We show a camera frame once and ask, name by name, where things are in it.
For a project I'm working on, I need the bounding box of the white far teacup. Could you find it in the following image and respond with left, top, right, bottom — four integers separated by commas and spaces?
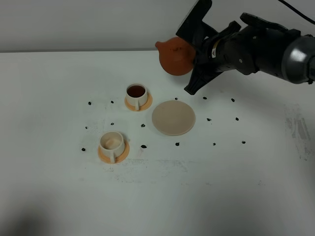
126, 84, 148, 111

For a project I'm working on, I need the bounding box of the beige round teapot coaster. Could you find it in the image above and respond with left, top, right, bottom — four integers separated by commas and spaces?
152, 100, 195, 136

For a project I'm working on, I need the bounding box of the orange near saucer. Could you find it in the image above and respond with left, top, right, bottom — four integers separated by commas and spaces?
97, 140, 130, 164

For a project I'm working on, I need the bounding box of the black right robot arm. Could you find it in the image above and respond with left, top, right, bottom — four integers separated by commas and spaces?
176, 0, 315, 95

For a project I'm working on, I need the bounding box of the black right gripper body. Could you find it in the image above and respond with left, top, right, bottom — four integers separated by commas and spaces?
176, 0, 241, 80

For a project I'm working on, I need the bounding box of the white near teacup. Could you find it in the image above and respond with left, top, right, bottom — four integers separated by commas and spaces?
99, 131, 125, 164

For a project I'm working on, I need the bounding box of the brown clay teapot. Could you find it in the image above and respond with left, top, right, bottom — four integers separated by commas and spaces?
155, 37, 196, 76

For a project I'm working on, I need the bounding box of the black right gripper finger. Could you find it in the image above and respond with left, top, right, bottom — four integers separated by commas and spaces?
184, 65, 221, 95

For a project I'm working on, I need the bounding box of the white teacup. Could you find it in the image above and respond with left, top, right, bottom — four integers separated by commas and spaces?
99, 131, 125, 164
126, 84, 148, 111

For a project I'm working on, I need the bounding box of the orange saucer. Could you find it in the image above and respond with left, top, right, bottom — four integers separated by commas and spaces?
97, 140, 130, 164
125, 91, 153, 112

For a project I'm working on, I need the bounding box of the orange far saucer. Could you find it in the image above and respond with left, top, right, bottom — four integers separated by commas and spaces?
125, 91, 153, 112

